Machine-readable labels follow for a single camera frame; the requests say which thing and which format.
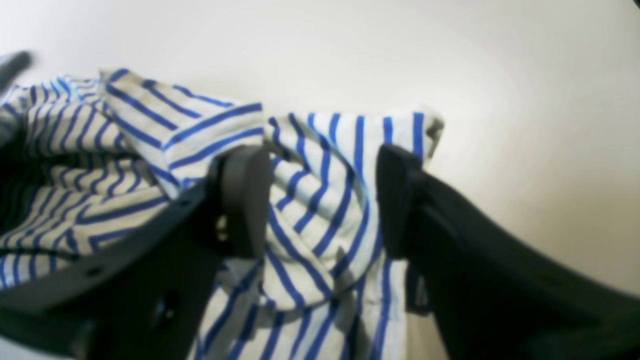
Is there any blue white striped T-shirt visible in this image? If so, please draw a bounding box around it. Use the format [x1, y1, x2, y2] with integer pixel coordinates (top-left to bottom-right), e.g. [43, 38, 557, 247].
[1, 68, 444, 360]

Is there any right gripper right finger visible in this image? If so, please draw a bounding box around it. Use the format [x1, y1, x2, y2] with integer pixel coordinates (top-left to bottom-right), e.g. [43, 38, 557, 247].
[375, 144, 640, 360]

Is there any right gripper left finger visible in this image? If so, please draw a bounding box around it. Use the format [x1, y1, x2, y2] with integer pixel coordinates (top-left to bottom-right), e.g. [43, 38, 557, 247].
[0, 145, 273, 360]

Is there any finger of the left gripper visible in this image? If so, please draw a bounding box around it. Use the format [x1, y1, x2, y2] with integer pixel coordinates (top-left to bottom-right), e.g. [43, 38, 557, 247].
[0, 50, 35, 93]

